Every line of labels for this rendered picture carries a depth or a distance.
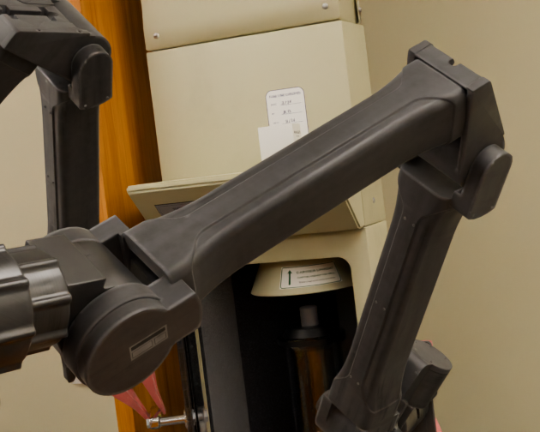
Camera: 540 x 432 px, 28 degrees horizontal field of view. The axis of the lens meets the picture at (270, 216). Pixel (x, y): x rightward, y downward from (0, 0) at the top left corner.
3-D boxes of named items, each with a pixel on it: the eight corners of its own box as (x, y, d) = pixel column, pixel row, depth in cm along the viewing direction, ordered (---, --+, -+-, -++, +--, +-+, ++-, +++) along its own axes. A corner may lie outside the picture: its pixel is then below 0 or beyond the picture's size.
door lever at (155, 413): (188, 415, 149) (186, 397, 149) (189, 429, 140) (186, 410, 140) (149, 420, 149) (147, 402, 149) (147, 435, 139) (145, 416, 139)
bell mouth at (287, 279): (275, 282, 182) (271, 250, 182) (375, 275, 175) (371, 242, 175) (233, 299, 166) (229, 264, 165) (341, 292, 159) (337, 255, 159)
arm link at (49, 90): (17, 5, 111) (71, 62, 106) (65, -10, 114) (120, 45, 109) (35, 273, 142) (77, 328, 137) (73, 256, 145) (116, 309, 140)
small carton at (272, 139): (271, 169, 156) (266, 128, 156) (304, 165, 155) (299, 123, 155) (262, 170, 151) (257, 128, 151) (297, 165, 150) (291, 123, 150)
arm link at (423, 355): (309, 411, 122) (362, 463, 117) (359, 330, 119) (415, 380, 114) (366, 405, 131) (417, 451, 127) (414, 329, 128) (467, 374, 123)
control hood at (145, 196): (168, 245, 168) (160, 181, 167) (367, 226, 155) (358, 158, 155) (132, 255, 157) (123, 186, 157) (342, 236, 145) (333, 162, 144)
